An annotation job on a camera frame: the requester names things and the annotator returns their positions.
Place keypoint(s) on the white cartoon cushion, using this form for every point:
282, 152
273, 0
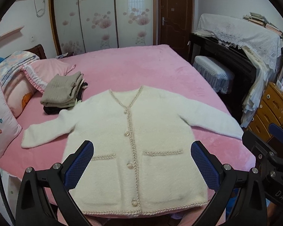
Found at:
9, 127

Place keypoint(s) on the stack of books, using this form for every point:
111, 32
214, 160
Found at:
262, 21

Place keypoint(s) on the beige folded clothes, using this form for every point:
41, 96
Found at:
62, 91

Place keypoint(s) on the floral sliding wardrobe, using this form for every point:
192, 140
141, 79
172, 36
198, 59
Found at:
81, 26

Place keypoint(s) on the dark wooden headboard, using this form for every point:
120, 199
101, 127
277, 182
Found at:
38, 50

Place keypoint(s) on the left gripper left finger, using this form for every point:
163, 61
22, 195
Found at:
33, 207

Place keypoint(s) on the brown wooden door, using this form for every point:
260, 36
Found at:
175, 24

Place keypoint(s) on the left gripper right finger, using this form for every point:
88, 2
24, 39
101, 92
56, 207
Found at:
250, 205

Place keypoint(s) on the black piano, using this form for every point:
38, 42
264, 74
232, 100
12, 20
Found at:
236, 61

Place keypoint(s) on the white fluffy cardigan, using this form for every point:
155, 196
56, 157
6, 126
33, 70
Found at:
142, 138

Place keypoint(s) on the pink wall shelf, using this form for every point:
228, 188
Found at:
10, 33

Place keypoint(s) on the pink pillow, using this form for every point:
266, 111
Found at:
40, 72

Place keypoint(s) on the black folded garment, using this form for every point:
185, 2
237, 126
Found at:
78, 98

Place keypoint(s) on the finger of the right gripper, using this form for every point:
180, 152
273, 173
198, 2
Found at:
276, 131

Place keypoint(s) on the white lace piano cover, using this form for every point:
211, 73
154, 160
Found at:
241, 33

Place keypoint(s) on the wooden drawer cabinet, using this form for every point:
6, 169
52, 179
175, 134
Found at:
270, 111

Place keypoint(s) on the floral folded quilt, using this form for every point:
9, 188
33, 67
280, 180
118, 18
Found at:
13, 64

